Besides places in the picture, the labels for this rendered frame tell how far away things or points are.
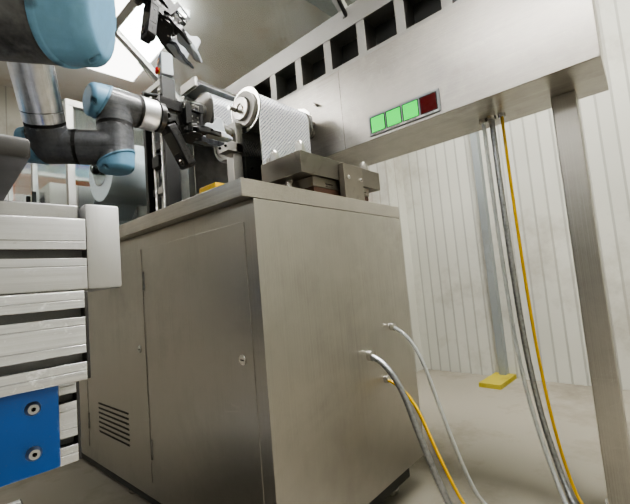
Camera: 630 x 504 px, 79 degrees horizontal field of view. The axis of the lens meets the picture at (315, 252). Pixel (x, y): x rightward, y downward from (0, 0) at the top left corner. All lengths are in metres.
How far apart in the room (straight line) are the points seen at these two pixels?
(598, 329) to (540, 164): 1.47
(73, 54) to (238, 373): 0.64
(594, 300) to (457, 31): 0.85
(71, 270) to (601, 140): 2.44
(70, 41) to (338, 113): 1.11
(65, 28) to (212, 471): 0.90
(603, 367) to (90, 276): 1.21
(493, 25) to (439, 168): 1.62
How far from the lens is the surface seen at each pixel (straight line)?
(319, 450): 0.97
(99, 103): 0.98
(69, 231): 0.46
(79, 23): 0.49
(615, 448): 1.37
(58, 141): 0.98
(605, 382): 1.32
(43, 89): 0.96
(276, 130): 1.32
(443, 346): 2.82
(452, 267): 2.72
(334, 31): 1.64
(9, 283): 0.45
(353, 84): 1.49
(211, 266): 0.93
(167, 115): 1.04
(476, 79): 1.27
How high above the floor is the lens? 0.67
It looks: 5 degrees up
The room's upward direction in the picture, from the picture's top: 5 degrees counter-clockwise
